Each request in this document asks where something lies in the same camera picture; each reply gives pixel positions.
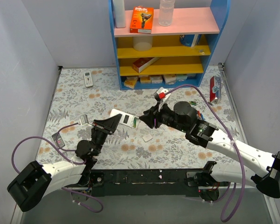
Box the white battery cover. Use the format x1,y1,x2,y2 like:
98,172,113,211
142,134,153,142

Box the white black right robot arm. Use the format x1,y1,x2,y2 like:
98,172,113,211
139,101,280,198

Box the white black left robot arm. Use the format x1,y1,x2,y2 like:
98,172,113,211
7,113,122,212

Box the grey calculator remote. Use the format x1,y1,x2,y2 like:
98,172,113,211
51,133,66,148

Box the white air conditioner remote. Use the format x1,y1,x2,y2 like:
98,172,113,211
83,72,93,88

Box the red orange battery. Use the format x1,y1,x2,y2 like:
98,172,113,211
197,111,204,120

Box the yellow red small box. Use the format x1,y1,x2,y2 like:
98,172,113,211
123,76,138,89

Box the tissue pack green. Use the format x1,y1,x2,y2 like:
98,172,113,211
176,74,188,82

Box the blue shelf unit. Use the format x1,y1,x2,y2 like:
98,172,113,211
108,0,231,90

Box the red toothpaste box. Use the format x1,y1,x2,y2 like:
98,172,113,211
210,76,221,104

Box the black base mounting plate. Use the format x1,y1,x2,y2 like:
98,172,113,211
62,168,229,198

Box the white translucent cup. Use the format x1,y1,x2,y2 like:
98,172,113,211
133,36,153,51

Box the orange razor box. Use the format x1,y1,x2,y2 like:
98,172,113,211
130,6,154,34

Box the clear plastic bottle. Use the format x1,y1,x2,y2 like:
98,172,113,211
158,0,175,27

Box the white bottle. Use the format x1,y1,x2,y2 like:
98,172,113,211
112,0,126,28

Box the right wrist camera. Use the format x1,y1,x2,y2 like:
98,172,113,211
153,87,171,111

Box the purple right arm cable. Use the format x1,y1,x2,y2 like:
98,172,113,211
164,84,246,222

